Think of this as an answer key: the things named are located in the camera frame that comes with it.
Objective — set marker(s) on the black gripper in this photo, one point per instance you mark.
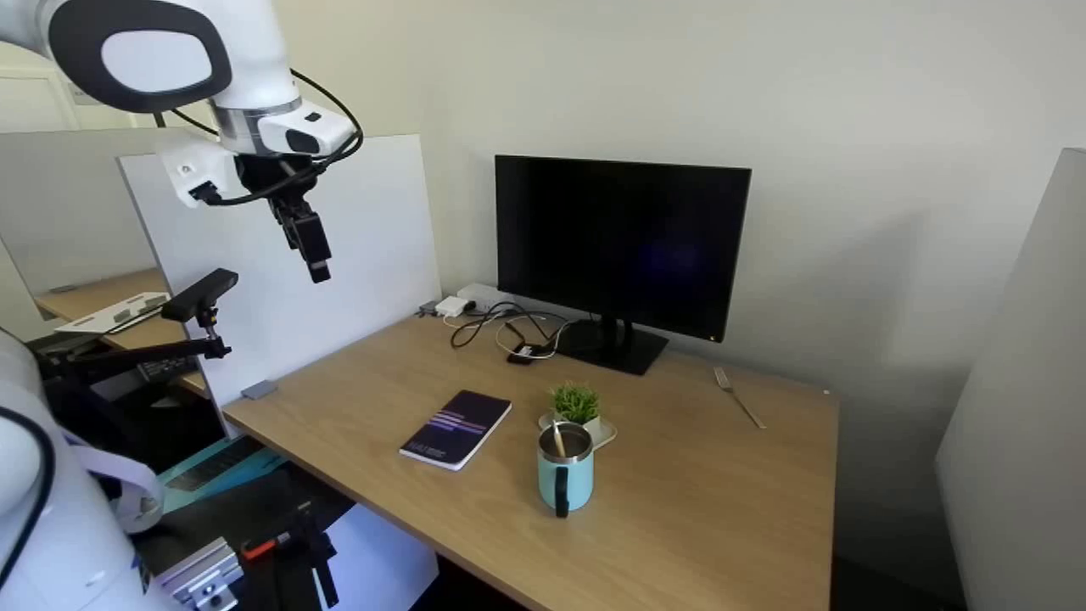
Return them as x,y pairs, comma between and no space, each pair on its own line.
284,181

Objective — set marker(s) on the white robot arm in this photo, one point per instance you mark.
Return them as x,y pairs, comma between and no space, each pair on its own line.
276,132

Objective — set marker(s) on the white partition board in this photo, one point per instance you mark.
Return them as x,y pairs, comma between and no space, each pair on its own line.
276,320

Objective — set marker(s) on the white power adapter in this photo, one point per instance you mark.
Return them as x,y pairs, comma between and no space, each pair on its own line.
452,308

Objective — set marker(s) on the white power strip box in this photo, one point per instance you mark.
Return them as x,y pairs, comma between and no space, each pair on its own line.
484,297

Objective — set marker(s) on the white keyboard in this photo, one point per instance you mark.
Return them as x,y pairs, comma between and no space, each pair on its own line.
121,313

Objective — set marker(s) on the small black usb hub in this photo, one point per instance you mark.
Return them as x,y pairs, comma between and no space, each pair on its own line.
523,357

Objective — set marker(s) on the dark purple notebook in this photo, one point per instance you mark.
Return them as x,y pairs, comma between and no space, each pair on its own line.
457,433

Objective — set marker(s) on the small green potted plant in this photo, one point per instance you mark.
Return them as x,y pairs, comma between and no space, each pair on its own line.
577,406

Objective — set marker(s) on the black computer monitor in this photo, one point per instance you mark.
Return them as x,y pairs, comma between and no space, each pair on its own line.
642,248

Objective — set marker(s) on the grey side partition panel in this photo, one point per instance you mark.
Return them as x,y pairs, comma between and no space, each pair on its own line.
1013,459

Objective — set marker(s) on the black camera on stand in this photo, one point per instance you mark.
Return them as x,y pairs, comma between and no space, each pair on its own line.
199,303

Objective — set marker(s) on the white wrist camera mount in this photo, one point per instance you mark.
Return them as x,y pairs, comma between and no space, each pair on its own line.
202,175

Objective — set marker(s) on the teal mug with black handle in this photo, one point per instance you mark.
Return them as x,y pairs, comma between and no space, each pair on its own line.
564,484

